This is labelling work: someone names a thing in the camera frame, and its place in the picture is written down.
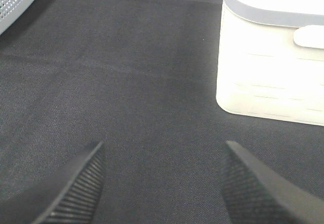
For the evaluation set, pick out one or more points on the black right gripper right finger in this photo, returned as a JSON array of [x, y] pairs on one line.
[[254, 193]]

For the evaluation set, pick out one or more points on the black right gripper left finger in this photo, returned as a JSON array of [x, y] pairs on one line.
[[70, 195]]

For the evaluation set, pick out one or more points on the white storage box grey lid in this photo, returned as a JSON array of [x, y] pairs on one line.
[[270, 62]]

